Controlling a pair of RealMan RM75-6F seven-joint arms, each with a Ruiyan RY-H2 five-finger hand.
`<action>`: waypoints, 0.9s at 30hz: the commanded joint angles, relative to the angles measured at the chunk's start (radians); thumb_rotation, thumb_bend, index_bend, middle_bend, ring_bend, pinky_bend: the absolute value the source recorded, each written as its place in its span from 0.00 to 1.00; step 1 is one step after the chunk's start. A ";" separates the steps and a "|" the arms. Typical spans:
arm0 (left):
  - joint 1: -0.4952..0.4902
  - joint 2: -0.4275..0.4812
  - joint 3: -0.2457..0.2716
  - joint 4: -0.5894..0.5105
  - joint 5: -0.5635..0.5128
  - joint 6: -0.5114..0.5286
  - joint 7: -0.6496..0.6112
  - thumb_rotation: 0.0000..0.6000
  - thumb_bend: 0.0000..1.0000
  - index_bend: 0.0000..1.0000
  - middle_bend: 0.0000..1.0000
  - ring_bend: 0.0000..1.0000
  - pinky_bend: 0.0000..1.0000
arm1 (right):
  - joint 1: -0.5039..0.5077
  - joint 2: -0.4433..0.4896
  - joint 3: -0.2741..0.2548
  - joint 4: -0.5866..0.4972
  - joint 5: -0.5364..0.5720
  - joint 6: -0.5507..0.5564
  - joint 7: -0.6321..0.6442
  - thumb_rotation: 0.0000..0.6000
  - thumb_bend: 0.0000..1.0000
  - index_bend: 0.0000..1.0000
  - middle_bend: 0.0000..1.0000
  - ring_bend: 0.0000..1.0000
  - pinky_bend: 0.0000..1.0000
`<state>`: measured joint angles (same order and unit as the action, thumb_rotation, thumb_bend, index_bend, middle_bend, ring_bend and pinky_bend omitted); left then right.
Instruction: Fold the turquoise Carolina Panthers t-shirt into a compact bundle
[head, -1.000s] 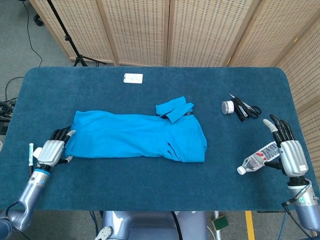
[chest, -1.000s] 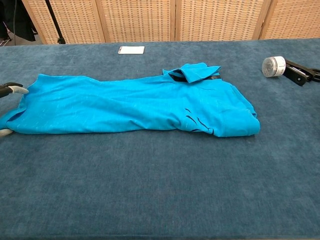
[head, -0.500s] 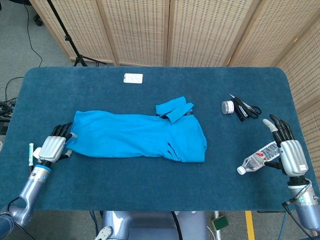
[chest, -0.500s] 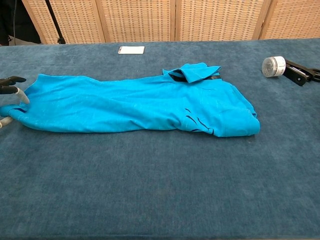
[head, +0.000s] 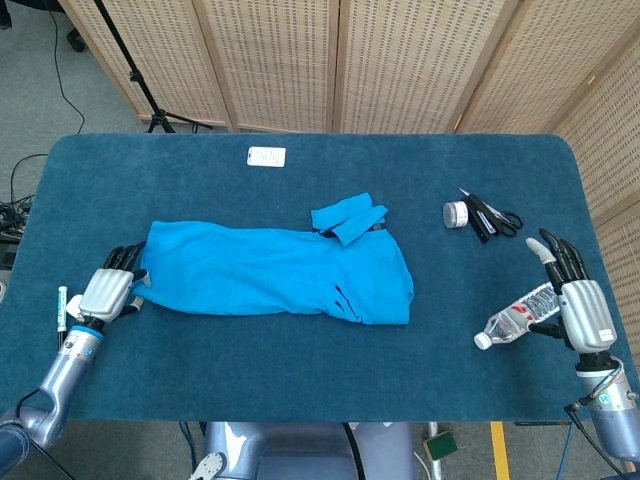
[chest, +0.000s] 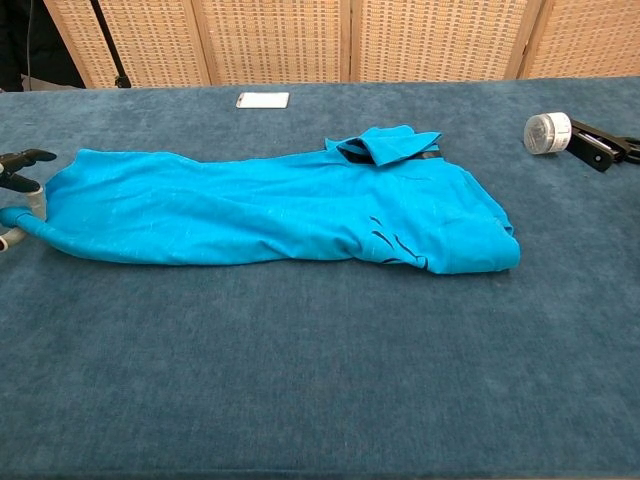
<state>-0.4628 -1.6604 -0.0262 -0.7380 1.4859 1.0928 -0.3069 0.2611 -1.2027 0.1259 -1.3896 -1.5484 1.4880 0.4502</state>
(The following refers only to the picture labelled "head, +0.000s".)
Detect black cable bundle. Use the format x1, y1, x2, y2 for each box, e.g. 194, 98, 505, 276
0, 153, 49, 271

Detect clear plastic water bottle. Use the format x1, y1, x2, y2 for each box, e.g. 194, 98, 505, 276
473, 281, 564, 350

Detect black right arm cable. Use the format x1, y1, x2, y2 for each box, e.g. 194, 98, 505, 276
564, 359, 640, 476

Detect blue Carolina Panthers T-shirt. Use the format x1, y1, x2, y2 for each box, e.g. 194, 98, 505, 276
141, 192, 415, 326

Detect blue carpet table cover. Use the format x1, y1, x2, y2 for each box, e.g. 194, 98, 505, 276
0, 132, 632, 424

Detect black stapler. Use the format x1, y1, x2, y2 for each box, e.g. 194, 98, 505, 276
464, 194, 499, 245

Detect black floor cable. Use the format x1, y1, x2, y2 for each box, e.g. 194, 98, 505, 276
47, 9, 87, 134

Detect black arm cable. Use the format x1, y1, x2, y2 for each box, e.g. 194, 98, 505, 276
14, 387, 51, 416
564, 359, 640, 476

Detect green yellow block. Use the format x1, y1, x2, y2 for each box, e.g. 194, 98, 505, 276
422, 430, 459, 461

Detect white marker black cap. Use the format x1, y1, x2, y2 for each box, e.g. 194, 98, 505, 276
56, 285, 70, 351

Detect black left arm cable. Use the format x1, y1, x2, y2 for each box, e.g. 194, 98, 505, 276
14, 387, 51, 416

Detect small clear jar white label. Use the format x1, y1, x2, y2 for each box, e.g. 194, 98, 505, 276
442, 199, 470, 230

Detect white card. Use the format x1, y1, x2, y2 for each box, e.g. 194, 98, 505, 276
246, 145, 287, 168

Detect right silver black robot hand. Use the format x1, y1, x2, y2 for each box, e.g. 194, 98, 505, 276
525, 227, 619, 356

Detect silver metal leg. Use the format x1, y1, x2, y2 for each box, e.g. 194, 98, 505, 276
427, 422, 444, 480

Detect wicker folding screen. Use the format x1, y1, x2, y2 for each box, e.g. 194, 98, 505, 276
58, 0, 640, 351

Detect blue-grey robot torso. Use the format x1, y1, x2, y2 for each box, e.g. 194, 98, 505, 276
187, 421, 416, 480

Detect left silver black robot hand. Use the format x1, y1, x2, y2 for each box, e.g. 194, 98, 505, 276
78, 241, 151, 331

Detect black scissors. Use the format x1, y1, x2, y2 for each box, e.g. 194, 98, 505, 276
479, 199, 524, 238

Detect black tripod stand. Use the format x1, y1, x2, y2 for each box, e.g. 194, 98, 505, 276
92, 0, 214, 134

